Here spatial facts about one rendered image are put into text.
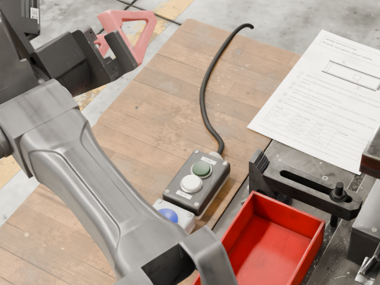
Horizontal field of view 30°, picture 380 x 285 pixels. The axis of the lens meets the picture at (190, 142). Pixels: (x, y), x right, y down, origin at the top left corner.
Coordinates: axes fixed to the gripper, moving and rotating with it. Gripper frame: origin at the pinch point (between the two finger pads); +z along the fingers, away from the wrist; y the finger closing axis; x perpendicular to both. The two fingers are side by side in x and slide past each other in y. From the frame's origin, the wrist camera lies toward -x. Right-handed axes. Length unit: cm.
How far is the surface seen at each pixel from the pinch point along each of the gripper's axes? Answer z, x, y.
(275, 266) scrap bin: 7.8, 41.1, 7.9
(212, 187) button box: 12.7, 29.1, 17.3
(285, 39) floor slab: 155, 45, 112
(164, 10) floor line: 144, 14, 151
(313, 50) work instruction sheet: 52, 24, 19
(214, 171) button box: 15.4, 27.8, 18.2
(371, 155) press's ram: 11.6, 27.9, -14.3
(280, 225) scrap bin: 14.2, 38.4, 9.7
